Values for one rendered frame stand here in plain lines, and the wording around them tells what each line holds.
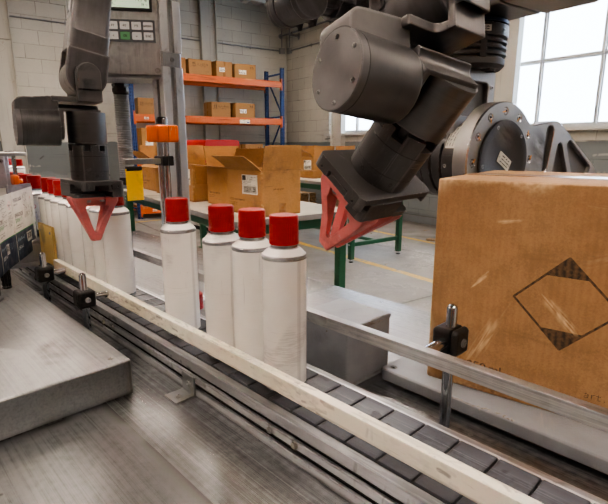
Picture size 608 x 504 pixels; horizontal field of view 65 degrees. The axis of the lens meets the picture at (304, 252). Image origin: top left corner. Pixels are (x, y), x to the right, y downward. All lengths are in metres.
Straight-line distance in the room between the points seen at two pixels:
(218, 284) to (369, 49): 0.38
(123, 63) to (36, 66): 7.61
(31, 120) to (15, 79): 7.71
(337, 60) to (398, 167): 0.11
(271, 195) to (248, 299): 2.02
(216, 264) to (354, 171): 0.26
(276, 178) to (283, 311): 2.09
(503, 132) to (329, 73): 0.58
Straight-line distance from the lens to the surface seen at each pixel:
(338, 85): 0.35
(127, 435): 0.63
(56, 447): 0.64
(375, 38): 0.36
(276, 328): 0.55
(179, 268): 0.72
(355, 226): 0.44
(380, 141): 0.41
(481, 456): 0.51
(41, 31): 8.72
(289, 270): 0.52
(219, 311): 0.64
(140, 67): 1.02
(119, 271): 0.95
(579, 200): 0.59
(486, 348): 0.65
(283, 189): 2.63
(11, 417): 0.67
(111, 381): 0.70
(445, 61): 0.40
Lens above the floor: 1.16
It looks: 13 degrees down
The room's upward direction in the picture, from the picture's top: straight up
